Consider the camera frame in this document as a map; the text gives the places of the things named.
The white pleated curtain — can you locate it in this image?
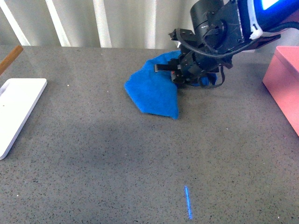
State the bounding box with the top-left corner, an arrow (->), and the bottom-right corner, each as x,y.
0,0 -> 194,49

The blue microfiber cloth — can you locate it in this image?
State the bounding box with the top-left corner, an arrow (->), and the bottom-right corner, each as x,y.
124,50 -> 218,120

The white towel rack base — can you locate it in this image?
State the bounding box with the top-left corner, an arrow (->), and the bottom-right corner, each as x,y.
0,78 -> 47,160

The left wooden rack rod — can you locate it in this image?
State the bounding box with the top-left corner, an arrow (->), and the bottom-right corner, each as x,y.
0,45 -> 23,75

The pink plastic box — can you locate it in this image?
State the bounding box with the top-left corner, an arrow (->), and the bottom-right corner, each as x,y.
263,46 -> 299,133

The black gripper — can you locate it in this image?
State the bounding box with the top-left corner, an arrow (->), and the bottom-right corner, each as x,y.
154,28 -> 233,88

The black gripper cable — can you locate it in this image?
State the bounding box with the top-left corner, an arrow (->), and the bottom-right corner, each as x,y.
176,29 -> 281,89

